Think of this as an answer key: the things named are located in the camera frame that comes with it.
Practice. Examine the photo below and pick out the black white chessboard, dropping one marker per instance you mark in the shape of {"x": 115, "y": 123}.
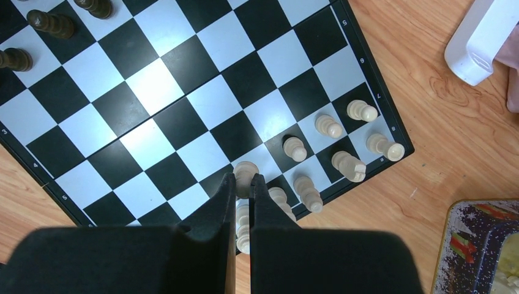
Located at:
{"x": 135, "y": 119}

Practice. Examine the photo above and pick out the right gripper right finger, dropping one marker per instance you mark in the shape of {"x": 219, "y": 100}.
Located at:
{"x": 285, "y": 258}

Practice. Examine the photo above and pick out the yellow metal tray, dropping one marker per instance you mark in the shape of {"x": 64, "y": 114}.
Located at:
{"x": 474, "y": 234}

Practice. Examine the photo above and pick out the dark chess piece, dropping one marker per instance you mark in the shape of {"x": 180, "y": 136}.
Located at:
{"x": 16, "y": 59}
{"x": 56, "y": 25}
{"x": 101, "y": 9}

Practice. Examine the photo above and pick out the white clothes rack stand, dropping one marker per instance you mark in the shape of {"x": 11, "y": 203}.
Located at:
{"x": 474, "y": 45}

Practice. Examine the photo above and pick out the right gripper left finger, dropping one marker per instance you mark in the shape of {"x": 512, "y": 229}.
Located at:
{"x": 196, "y": 255}

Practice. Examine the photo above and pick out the light wooden chess piece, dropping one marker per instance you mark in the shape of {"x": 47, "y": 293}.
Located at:
{"x": 244, "y": 172}
{"x": 242, "y": 226}
{"x": 327, "y": 125}
{"x": 349, "y": 166}
{"x": 361, "y": 111}
{"x": 295, "y": 149}
{"x": 309, "y": 195}
{"x": 380, "y": 144}
{"x": 280, "y": 198}

